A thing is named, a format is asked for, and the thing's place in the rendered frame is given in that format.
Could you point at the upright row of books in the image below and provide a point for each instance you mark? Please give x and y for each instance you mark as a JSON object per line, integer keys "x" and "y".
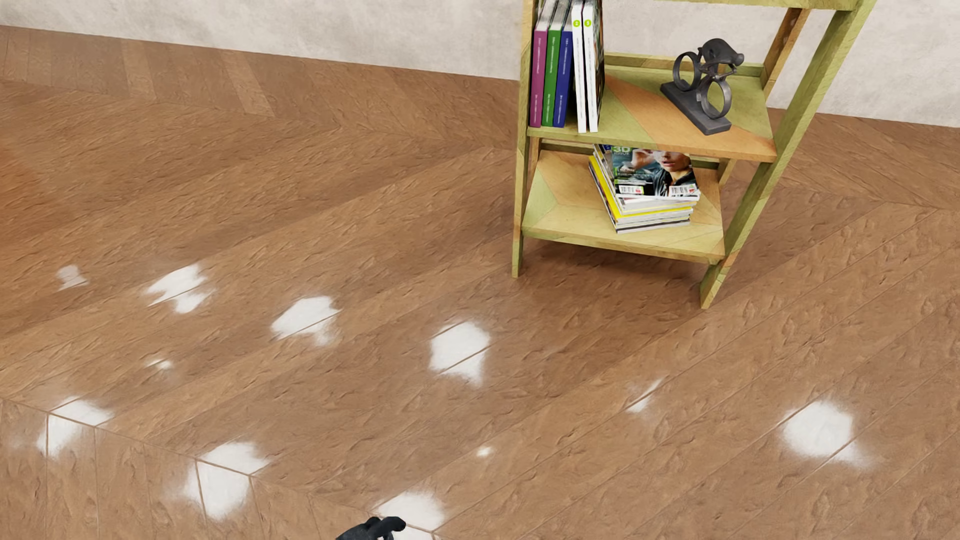
{"x": 553, "y": 71}

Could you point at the blue book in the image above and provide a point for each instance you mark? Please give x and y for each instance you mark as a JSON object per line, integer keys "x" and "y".
{"x": 564, "y": 75}

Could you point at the green wooden shelf unit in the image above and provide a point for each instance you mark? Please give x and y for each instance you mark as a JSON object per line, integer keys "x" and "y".
{"x": 645, "y": 112}

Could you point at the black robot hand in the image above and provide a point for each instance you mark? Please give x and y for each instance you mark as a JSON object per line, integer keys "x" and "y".
{"x": 371, "y": 530}

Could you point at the stack of magazines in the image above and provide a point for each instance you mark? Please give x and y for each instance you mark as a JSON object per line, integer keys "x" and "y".
{"x": 645, "y": 187}

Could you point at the white book green spine mark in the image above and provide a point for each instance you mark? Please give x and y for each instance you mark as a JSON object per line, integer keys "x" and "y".
{"x": 592, "y": 64}

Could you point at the magenta book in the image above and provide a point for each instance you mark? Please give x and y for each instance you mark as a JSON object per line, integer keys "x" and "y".
{"x": 539, "y": 67}

